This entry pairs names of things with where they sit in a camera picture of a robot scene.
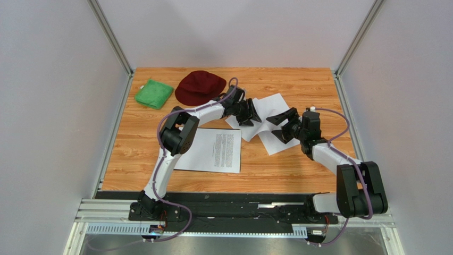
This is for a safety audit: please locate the aluminium frame rail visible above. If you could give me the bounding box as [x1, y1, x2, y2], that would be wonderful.
[64, 192, 404, 254]

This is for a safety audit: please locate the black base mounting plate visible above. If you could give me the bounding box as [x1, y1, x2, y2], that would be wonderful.
[95, 191, 339, 235]

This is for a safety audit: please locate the black clipboard folder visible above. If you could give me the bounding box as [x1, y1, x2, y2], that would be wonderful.
[197, 127, 241, 131]

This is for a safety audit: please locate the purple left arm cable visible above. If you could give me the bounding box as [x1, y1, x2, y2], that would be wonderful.
[85, 78, 240, 248]

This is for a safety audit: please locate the white paper sheet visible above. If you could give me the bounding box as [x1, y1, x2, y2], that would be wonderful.
[225, 92, 301, 143]
[257, 120, 299, 156]

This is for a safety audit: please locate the dark red cap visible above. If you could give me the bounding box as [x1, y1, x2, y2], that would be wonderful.
[175, 70, 227, 106]

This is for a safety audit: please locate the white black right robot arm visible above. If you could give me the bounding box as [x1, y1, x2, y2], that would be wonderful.
[267, 107, 388, 219]

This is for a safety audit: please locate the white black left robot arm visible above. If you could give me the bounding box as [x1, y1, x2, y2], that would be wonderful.
[135, 85, 261, 219]

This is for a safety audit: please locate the green folded cloth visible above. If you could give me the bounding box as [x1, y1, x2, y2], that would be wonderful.
[135, 79, 174, 109]

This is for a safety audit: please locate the printed text paper sheet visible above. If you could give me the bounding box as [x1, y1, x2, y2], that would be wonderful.
[175, 129, 241, 174]

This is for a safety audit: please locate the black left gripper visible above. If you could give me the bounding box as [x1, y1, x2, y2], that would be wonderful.
[232, 99, 262, 128]

